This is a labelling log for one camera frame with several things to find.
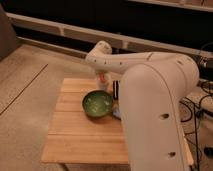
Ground orange pepper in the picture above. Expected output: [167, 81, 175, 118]
[99, 74, 105, 82]

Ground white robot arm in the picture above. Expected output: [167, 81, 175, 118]
[86, 41, 199, 171]

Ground black striped block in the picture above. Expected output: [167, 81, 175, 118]
[113, 80, 119, 100]

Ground green bowl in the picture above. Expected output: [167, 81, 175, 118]
[82, 90, 113, 118]

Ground blue sponge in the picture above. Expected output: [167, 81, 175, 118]
[112, 107, 121, 119]

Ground wooden table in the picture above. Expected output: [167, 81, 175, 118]
[41, 78, 195, 167]

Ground white window frame rail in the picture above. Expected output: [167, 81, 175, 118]
[6, 13, 213, 58]

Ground black cables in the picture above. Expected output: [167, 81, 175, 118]
[179, 56, 213, 171]

